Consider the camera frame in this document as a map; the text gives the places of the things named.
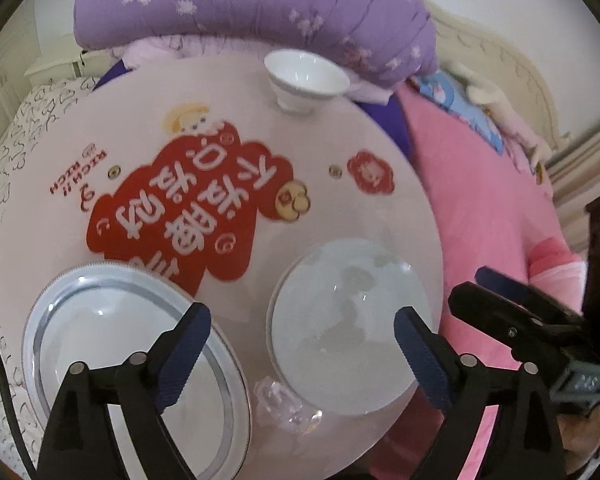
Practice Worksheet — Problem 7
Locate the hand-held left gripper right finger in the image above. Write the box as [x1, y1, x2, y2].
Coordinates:
[393, 305, 567, 480]

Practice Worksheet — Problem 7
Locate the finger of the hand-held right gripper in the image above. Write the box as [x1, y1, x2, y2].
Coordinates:
[448, 281, 573, 368]
[474, 266, 583, 323]

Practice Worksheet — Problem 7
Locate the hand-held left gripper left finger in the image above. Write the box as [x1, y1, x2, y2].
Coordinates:
[36, 302, 213, 480]

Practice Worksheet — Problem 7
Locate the large grey-rimmed patterned plate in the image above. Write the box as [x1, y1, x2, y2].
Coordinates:
[21, 261, 254, 480]

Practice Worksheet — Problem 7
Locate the pale glass plate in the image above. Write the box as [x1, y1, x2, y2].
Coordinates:
[266, 238, 429, 417]

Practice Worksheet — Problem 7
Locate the person's right hand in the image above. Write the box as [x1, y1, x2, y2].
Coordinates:
[555, 404, 600, 479]

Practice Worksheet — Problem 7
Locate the pink rolled pillow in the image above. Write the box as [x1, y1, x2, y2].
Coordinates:
[526, 239, 589, 312]

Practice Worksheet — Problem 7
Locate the pink bedsheet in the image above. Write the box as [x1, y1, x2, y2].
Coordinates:
[367, 82, 588, 480]

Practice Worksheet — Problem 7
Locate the clear plastic wrapper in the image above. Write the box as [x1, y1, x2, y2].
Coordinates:
[253, 377, 326, 436]

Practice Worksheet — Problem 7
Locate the pink plush toy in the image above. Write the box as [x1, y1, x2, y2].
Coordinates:
[439, 59, 552, 185]

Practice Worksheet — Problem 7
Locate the round printed table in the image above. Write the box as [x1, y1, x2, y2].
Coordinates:
[0, 51, 445, 480]

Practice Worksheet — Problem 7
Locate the blue printed cloth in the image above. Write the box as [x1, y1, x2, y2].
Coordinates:
[411, 70, 506, 155]

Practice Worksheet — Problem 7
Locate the cream headboard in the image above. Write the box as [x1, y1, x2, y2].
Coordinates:
[422, 0, 597, 257]

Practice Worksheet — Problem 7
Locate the white bowl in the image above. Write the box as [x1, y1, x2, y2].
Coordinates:
[263, 50, 351, 114]

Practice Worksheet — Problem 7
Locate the pale pink fuzzy blanket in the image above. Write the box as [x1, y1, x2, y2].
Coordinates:
[107, 34, 397, 107]

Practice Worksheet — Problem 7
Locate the white nightstand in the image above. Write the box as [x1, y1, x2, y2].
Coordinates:
[24, 49, 107, 81]

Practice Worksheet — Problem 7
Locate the white wardrobe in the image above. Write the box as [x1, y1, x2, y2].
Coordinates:
[0, 7, 48, 161]

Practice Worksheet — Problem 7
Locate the purple floral quilt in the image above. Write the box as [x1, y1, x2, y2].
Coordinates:
[74, 0, 439, 85]

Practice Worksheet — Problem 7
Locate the black cable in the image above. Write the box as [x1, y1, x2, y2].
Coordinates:
[0, 316, 37, 480]

